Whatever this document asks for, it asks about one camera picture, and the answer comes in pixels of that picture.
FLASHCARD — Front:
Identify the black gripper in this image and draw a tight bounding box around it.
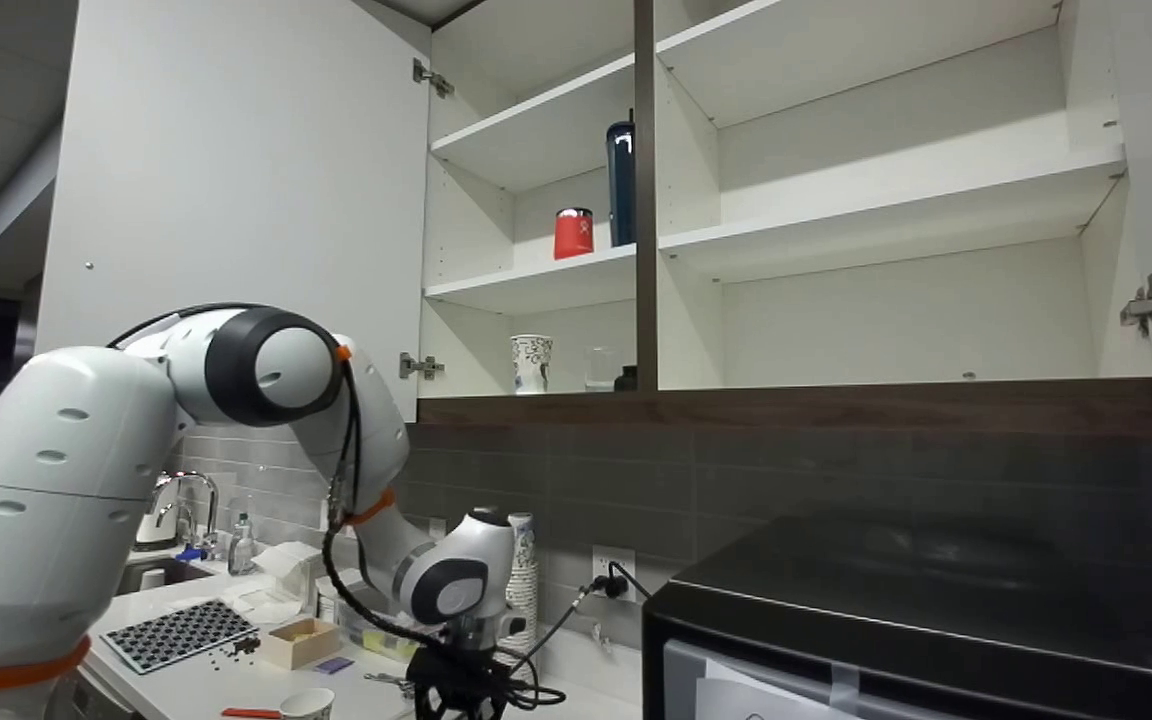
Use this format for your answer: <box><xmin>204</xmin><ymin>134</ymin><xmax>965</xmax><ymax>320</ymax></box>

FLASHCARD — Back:
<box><xmin>409</xmin><ymin>649</ymin><xmax>507</xmax><ymax>720</ymax></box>

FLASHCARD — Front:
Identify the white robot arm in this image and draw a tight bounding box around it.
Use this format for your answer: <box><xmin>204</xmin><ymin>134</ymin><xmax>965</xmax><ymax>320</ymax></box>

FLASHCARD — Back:
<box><xmin>0</xmin><ymin>303</ymin><xmax>513</xmax><ymax>720</ymax></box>

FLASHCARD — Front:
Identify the patterned paper cup in cabinet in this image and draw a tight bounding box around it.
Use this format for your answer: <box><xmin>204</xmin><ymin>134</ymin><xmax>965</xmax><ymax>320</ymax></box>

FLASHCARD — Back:
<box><xmin>513</xmin><ymin>330</ymin><xmax>552</xmax><ymax>395</ymax></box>

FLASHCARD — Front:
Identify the small black object in cabinet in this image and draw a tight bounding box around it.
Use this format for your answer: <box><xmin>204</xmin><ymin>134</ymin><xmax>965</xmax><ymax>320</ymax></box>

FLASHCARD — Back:
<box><xmin>613</xmin><ymin>363</ymin><xmax>636</xmax><ymax>392</ymax></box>

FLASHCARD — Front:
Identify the red cup on shelf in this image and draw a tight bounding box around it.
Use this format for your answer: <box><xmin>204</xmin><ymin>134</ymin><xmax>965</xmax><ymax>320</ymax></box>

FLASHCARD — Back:
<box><xmin>552</xmin><ymin>203</ymin><xmax>593</xmax><ymax>260</ymax></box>

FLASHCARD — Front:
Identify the right white cabinet door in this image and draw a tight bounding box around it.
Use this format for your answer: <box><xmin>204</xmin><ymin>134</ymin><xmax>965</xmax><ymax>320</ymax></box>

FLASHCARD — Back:
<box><xmin>41</xmin><ymin>0</ymin><xmax>428</xmax><ymax>403</ymax></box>

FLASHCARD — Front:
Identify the metal cabinet hinge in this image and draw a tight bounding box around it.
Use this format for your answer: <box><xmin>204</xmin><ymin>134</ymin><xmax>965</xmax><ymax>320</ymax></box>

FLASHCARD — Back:
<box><xmin>1120</xmin><ymin>271</ymin><xmax>1152</xmax><ymax>334</ymax></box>

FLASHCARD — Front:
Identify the small wooden box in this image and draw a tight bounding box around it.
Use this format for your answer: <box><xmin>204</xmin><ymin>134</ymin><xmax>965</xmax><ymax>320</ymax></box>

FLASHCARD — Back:
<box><xmin>255</xmin><ymin>620</ymin><xmax>345</xmax><ymax>672</ymax></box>

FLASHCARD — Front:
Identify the electric kettle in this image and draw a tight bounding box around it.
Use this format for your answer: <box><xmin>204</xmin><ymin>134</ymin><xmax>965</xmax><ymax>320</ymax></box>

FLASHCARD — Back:
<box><xmin>137</xmin><ymin>470</ymin><xmax>218</xmax><ymax>548</ymax></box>

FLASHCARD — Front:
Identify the black microwave oven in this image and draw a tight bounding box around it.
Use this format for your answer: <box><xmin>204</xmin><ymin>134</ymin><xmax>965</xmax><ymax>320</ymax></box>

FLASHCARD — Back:
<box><xmin>642</xmin><ymin>517</ymin><xmax>1152</xmax><ymax>720</ymax></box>

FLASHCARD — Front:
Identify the dark blue tumbler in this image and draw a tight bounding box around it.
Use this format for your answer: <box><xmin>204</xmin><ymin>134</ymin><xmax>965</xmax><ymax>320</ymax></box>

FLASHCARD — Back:
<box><xmin>603</xmin><ymin>111</ymin><xmax>636</xmax><ymax>249</ymax></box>

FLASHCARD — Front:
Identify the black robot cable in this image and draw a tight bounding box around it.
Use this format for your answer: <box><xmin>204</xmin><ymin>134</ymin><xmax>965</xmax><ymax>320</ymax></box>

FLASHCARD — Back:
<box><xmin>319</xmin><ymin>355</ymin><xmax>634</xmax><ymax>710</ymax></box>

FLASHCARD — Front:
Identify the wall power outlet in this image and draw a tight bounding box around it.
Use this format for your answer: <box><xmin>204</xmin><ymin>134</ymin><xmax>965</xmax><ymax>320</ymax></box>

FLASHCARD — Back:
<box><xmin>593</xmin><ymin>548</ymin><xmax>642</xmax><ymax>600</ymax></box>

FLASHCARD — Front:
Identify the white wall cabinet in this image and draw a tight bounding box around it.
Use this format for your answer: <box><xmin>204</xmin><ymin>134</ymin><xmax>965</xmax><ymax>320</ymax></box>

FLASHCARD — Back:
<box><xmin>421</xmin><ymin>0</ymin><xmax>1152</xmax><ymax>398</ymax></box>

